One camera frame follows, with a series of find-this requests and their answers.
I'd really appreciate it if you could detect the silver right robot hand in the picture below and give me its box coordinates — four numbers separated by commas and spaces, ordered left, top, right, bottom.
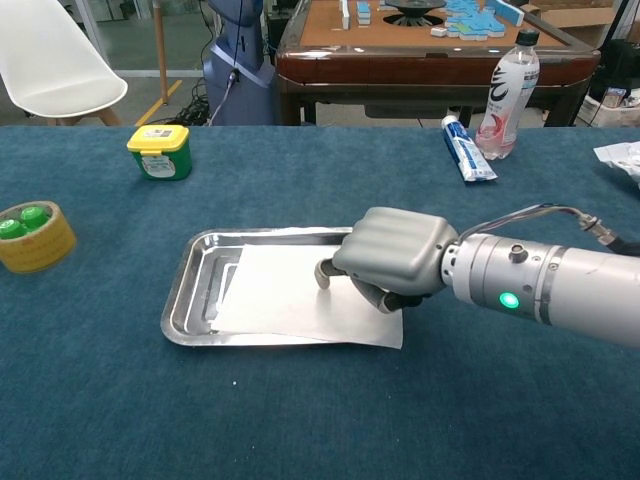
313, 206, 460, 315

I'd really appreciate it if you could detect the white paper sheet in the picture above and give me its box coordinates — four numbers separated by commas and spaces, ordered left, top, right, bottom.
209, 243, 405, 351

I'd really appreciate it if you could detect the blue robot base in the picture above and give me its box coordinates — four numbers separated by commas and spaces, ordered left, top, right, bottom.
202, 0, 277, 126

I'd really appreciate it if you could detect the stainless steel tray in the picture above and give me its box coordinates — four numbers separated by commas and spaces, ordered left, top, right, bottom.
160, 226, 398, 347

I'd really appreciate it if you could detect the dark teal carpeted table surface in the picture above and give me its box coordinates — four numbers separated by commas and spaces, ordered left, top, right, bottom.
0, 124, 640, 480

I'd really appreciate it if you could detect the blue white toothpaste tube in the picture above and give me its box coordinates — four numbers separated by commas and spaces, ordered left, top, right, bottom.
441, 115, 498, 183

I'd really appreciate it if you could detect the brown mahjong table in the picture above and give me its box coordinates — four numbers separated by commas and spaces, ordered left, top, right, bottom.
274, 0, 601, 127

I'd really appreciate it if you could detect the clear pink drink bottle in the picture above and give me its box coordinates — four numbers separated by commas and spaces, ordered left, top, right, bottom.
475, 28, 541, 161

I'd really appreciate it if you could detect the black mahjong table dial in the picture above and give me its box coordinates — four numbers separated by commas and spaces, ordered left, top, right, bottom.
383, 0, 448, 27

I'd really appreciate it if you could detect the blue mahjong tile pile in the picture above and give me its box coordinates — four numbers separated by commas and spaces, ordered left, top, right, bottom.
444, 0, 511, 40

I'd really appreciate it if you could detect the crumpled white paper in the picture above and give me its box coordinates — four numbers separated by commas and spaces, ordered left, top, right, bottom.
593, 141, 640, 190

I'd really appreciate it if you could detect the green jar yellow lid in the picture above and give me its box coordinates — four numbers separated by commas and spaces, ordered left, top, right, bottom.
126, 124, 193, 182

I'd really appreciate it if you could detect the white printed box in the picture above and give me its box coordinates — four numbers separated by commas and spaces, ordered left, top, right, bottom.
579, 87, 640, 129

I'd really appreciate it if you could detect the long mahjong tile row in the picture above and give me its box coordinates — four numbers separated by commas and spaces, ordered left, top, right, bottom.
487, 0, 525, 26

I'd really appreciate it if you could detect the black case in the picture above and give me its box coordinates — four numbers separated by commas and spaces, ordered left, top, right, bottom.
589, 37, 640, 101

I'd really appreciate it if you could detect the cardboard box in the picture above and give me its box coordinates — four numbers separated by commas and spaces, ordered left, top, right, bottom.
529, 0, 621, 29

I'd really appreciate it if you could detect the wooden pole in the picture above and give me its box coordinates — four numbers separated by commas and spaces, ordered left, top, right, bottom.
153, 0, 170, 105

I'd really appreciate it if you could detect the yellow tape roll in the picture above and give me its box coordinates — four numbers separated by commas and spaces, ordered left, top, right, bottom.
0, 200, 78, 275

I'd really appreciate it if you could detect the green bottle cap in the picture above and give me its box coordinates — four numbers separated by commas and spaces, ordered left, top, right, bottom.
20, 205, 51, 231
0, 218, 29, 240

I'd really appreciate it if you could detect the white shell chair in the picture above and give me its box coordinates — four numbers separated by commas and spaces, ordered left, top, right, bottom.
0, 0, 129, 127

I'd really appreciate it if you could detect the grey right arm cable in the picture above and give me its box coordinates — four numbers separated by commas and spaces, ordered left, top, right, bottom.
457, 202, 640, 259

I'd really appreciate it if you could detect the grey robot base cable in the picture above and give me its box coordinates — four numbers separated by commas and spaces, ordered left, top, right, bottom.
207, 0, 247, 126

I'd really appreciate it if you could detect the black floor cable bundle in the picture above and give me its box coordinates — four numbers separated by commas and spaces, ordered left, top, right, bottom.
177, 77, 216, 126

